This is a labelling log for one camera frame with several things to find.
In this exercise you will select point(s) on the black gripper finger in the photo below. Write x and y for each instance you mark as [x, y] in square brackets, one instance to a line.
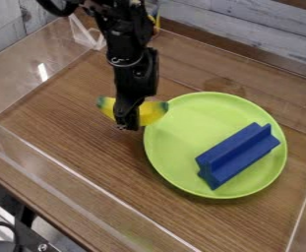
[126, 115]

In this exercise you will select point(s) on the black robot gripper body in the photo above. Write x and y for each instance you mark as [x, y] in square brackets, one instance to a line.
[137, 74]

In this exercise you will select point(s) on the yellow toy banana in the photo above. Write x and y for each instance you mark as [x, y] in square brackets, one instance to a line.
[150, 111]

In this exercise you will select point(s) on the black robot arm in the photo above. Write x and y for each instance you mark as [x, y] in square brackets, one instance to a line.
[128, 28]

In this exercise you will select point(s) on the green round plate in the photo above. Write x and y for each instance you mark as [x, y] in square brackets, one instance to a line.
[200, 121]

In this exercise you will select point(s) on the yellow labelled tin can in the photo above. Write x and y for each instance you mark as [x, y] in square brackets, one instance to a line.
[156, 19]

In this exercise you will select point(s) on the blue T-shaped block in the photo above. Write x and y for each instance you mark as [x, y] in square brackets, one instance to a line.
[224, 161]

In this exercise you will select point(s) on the black metal table leg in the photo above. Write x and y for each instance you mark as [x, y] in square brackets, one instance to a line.
[31, 240]

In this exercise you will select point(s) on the clear acrylic corner bracket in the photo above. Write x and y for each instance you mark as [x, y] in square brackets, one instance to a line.
[89, 37]

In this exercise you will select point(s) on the clear acrylic tray wall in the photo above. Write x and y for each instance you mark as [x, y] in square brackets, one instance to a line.
[89, 213]

